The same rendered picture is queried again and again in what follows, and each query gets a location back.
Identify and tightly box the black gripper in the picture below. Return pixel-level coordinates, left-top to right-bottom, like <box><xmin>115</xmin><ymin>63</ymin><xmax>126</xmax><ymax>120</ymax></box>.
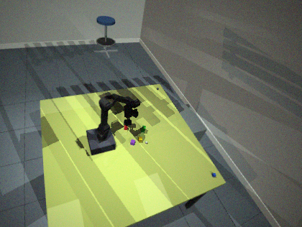
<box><xmin>124</xmin><ymin>108</ymin><xmax>132</xmax><ymax>126</ymax></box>

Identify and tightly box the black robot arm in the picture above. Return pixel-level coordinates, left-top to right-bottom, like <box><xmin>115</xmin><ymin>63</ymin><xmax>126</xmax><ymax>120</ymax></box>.
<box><xmin>95</xmin><ymin>93</ymin><xmax>140</xmax><ymax>143</ymax></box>

